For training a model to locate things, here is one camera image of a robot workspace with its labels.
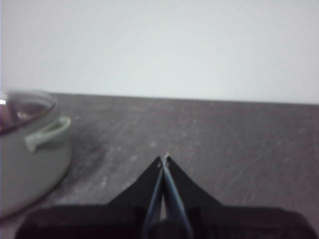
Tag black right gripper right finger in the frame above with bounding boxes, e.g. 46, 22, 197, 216
163, 154, 317, 239

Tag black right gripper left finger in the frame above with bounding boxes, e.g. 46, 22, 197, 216
14, 156, 164, 239

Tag pale green electric pot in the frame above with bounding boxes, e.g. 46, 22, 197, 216
0, 109, 73, 221

